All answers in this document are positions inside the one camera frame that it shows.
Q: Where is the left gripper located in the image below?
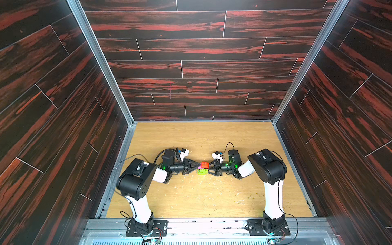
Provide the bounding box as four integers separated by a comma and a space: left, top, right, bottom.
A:
168, 159, 199, 176

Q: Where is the red lego brick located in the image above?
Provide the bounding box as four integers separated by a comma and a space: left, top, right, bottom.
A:
201, 161, 210, 169

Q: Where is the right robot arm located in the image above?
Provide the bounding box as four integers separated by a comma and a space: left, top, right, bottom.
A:
208, 149, 287, 235

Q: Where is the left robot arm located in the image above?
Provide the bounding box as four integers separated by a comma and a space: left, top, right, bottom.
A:
116, 149, 201, 226

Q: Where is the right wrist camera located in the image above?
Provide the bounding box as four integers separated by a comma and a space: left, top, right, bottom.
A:
211, 151, 224, 163

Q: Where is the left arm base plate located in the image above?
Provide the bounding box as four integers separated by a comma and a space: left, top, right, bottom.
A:
126, 219, 168, 237

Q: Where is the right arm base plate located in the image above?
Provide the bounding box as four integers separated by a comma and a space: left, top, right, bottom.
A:
246, 217, 291, 236

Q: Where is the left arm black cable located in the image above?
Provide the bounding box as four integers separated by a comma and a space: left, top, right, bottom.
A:
113, 148, 180, 221

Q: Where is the aluminium front rail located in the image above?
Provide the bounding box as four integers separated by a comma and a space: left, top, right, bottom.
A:
79, 217, 340, 245

